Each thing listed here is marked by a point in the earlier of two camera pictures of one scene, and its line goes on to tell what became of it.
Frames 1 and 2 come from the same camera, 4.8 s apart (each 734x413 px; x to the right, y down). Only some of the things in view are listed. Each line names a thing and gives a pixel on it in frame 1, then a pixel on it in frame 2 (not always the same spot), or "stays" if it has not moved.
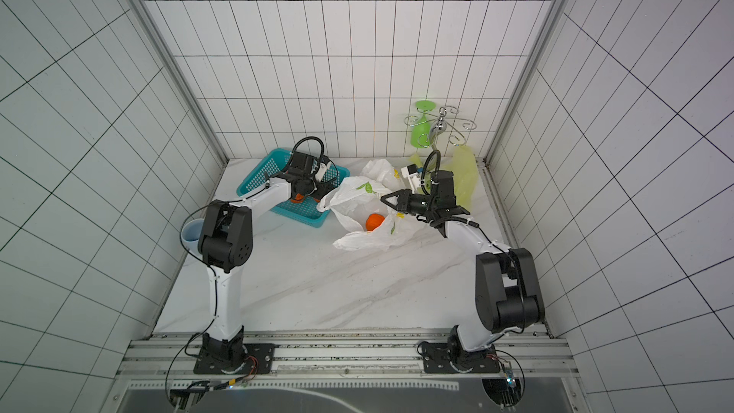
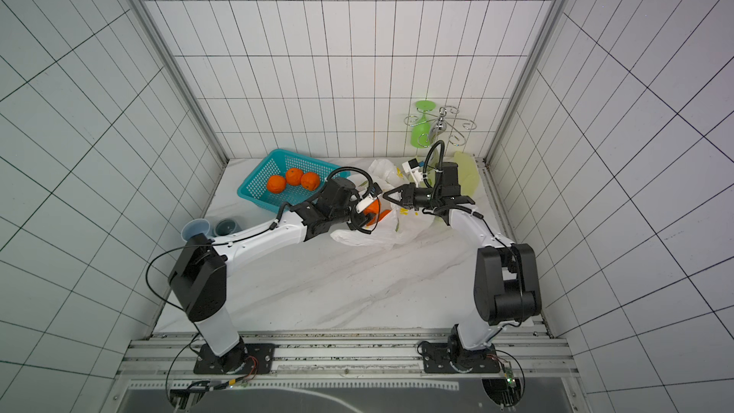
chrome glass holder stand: [440, 123] stays
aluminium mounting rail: [326, 361] stays
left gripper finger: [324, 160] to [375, 191]
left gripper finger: [322, 188] to [356, 221]
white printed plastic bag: [352, 202] stays
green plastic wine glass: [420, 129] stays
